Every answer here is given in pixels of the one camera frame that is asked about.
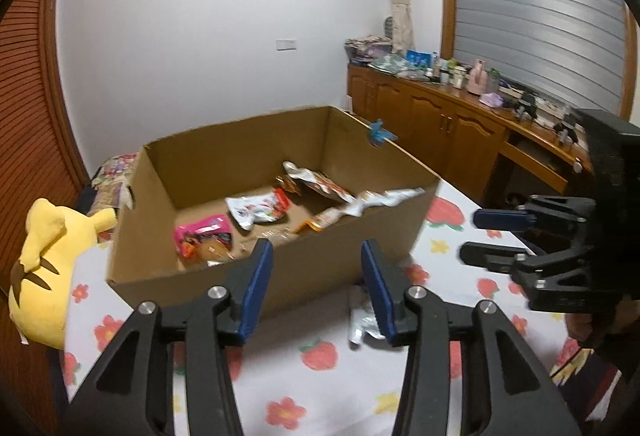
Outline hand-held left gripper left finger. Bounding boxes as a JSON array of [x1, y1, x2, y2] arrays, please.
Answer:
[[62, 238, 275, 436]]

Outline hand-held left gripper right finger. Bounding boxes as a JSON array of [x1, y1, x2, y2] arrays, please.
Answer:
[[361, 238, 583, 436]]

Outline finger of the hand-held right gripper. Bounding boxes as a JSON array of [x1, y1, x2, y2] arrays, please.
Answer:
[[459, 236, 590, 278], [472, 195, 596, 238]]

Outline silver snack packet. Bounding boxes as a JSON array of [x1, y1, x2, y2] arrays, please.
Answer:
[[347, 286, 388, 347]]

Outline clear bread packet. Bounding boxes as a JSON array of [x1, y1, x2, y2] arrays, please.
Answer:
[[195, 236, 236, 267]]

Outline white red-print snack packet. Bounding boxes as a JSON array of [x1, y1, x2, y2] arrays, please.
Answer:
[[225, 188, 292, 231]]

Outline pink snack packet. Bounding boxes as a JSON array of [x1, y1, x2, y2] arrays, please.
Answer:
[[173, 214, 235, 259]]

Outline orange snack packet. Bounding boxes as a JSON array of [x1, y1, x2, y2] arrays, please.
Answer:
[[295, 208, 346, 234]]

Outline long white snack packet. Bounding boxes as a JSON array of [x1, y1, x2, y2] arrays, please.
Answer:
[[342, 187, 426, 218]]

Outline brown cardboard box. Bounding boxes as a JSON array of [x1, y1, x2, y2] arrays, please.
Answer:
[[106, 105, 442, 319]]

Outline large silver chicken-feet packet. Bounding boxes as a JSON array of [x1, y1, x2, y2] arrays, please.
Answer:
[[282, 161, 357, 204]]

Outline person's right hand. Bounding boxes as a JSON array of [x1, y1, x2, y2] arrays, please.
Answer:
[[565, 311, 616, 352]]

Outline black desk gadget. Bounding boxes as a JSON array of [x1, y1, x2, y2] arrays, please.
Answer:
[[555, 115, 582, 144], [515, 92, 538, 121]]

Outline wooden cabinet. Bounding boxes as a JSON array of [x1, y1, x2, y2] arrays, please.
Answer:
[[347, 63, 596, 217]]

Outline flower print bed sheet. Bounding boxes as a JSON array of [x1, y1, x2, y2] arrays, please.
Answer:
[[60, 176, 596, 436]]

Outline pink bottle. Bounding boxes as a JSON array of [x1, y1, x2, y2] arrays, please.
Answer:
[[467, 59, 490, 94]]

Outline group of small bottles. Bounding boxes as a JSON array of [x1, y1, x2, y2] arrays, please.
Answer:
[[432, 56, 468, 87]]

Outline colourful floral quilt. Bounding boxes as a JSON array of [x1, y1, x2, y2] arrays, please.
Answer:
[[90, 152, 138, 217]]

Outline grey window blind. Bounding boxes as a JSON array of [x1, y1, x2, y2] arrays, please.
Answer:
[[440, 0, 640, 117]]

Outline yellow plush toy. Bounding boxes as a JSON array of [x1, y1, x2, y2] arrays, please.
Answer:
[[7, 198, 118, 349]]

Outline stack of folded fabrics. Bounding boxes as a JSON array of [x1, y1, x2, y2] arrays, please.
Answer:
[[344, 35, 393, 66]]

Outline wooden slatted wardrobe door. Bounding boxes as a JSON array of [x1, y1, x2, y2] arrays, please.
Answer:
[[0, 0, 91, 227]]

